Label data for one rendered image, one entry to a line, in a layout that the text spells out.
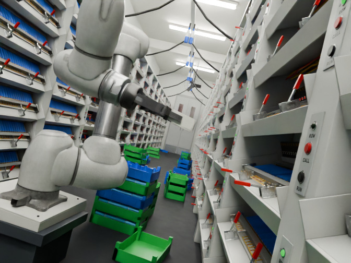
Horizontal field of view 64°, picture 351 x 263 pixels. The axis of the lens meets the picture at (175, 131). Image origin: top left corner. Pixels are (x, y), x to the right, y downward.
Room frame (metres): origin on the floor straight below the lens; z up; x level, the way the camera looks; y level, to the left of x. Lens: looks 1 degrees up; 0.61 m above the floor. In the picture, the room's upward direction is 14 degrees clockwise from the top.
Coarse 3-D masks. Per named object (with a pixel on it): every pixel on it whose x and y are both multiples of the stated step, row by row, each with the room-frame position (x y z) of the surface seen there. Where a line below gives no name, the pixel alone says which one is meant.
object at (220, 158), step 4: (216, 152) 1.75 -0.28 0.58; (220, 152) 1.75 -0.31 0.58; (224, 152) 1.57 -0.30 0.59; (228, 152) 1.75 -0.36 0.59; (216, 156) 1.75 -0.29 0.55; (220, 156) 1.75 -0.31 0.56; (224, 156) 1.73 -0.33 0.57; (228, 156) 1.61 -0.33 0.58; (216, 160) 1.73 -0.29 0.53; (220, 160) 1.57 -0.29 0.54; (224, 160) 1.57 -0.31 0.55; (228, 160) 1.15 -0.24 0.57; (216, 164) 1.61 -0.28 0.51; (220, 164) 1.44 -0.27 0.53; (224, 164) 1.30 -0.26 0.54; (216, 168) 1.65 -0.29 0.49; (220, 168) 1.38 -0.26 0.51; (224, 168) 1.26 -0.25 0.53; (220, 172) 1.42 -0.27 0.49; (224, 172) 1.24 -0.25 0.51; (224, 176) 1.26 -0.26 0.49
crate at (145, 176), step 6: (132, 168) 1.62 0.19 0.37; (138, 168) 1.82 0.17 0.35; (150, 168) 1.61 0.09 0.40; (132, 174) 1.62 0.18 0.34; (138, 174) 1.61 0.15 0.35; (144, 174) 1.60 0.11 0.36; (150, 174) 1.60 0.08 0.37; (156, 174) 1.71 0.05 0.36; (144, 180) 1.60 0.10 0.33; (150, 180) 1.61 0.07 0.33
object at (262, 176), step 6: (246, 168) 1.00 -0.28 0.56; (252, 168) 0.93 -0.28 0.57; (252, 174) 0.91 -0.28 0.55; (258, 174) 0.82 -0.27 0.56; (264, 174) 0.77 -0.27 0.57; (270, 174) 0.75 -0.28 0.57; (264, 180) 0.76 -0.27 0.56; (270, 180) 0.70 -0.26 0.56; (276, 180) 0.66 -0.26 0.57; (282, 180) 0.65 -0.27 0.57
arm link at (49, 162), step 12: (48, 132) 1.03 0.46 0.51; (60, 132) 1.09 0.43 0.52; (36, 144) 1.01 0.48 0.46; (48, 144) 1.01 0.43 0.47; (60, 144) 1.03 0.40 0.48; (72, 144) 1.09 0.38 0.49; (24, 156) 1.03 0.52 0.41; (36, 156) 1.00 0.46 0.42; (48, 156) 1.01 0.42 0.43; (60, 156) 1.03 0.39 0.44; (72, 156) 1.05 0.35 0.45; (24, 168) 1.01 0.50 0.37; (36, 168) 1.00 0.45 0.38; (48, 168) 1.01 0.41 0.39; (60, 168) 1.03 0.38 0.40; (72, 168) 1.05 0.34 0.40; (24, 180) 1.01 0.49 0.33; (36, 180) 1.00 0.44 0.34; (48, 180) 1.02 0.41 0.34; (60, 180) 1.04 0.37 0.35
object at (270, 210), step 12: (264, 156) 1.05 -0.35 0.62; (276, 156) 1.05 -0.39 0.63; (240, 168) 1.05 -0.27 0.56; (252, 180) 0.84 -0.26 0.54; (240, 192) 0.85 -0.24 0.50; (252, 192) 0.68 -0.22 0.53; (276, 192) 0.46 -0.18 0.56; (252, 204) 0.68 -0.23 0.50; (264, 204) 0.56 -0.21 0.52; (276, 204) 0.54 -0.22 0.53; (264, 216) 0.57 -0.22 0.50; (276, 216) 0.48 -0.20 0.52; (276, 228) 0.49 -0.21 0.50
